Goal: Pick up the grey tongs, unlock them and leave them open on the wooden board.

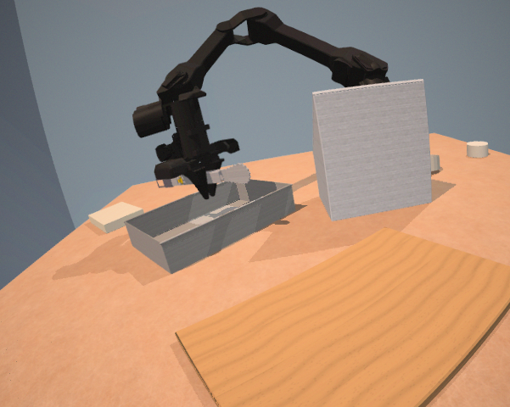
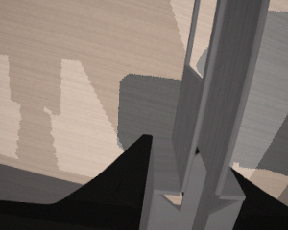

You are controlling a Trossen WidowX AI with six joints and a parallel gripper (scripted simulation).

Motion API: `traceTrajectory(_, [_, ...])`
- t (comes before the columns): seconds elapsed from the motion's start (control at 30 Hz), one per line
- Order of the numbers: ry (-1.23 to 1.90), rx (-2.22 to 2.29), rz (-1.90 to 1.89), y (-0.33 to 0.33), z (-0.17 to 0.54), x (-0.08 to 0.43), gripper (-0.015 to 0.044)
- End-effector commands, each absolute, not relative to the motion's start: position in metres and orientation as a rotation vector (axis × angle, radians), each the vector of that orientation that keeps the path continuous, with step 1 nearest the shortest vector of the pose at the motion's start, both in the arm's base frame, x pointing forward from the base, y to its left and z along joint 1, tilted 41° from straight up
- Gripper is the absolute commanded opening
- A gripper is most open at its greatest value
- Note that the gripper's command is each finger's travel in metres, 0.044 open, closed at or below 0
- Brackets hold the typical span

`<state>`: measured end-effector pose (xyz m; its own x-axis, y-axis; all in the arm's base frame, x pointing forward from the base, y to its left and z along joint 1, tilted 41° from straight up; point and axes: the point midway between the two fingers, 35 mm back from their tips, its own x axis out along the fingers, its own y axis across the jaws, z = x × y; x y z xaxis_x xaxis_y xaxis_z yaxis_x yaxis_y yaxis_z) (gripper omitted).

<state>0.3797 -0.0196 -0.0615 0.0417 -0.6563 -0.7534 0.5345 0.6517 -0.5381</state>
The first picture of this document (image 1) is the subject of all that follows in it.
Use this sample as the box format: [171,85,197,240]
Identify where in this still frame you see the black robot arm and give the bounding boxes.
[132,7,390,138]

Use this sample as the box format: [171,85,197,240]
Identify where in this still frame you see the wooden board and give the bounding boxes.
[175,227,510,407]

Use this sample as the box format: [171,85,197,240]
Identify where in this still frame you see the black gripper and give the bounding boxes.
[154,120,239,199]

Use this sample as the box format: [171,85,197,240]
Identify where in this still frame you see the beige short cylinder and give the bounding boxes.
[467,141,489,158]

